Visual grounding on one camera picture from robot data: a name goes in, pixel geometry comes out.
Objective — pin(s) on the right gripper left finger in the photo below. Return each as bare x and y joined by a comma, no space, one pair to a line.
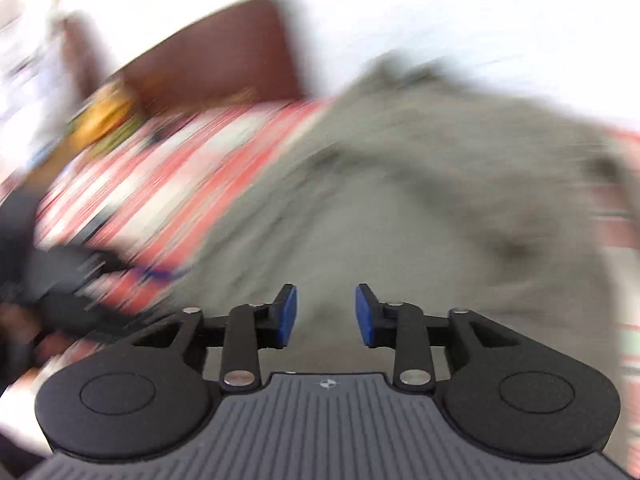
246,330

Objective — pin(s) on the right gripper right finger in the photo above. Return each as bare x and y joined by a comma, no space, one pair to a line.
405,329

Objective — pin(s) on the olive striped shirt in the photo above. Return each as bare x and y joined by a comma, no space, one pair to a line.
431,193

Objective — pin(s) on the red plaid bed sheet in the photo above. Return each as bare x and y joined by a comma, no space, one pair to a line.
166,185

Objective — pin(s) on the yellow items beside bed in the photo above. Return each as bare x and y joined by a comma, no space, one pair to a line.
108,118

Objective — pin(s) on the dark red wooden headboard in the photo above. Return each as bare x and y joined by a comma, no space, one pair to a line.
244,53

